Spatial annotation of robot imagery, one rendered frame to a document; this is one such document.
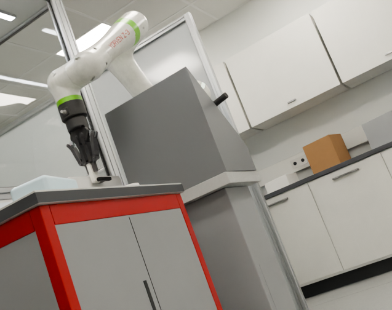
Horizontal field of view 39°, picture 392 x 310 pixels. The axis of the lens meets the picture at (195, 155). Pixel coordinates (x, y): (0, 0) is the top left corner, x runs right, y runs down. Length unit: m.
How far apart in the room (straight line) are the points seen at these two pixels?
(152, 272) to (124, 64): 1.14
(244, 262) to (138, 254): 0.53
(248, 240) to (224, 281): 0.16
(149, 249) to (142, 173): 0.57
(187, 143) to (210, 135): 0.09
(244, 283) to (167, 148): 0.52
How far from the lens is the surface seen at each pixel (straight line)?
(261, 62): 5.16
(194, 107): 1.84
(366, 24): 4.97
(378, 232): 4.49
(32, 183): 1.25
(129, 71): 2.31
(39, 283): 1.19
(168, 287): 1.44
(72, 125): 1.95
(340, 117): 5.26
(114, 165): 2.55
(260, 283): 1.81
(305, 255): 4.64
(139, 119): 1.96
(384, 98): 5.20
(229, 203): 1.82
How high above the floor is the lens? 0.49
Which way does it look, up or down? 11 degrees up
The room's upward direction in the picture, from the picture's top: 21 degrees counter-clockwise
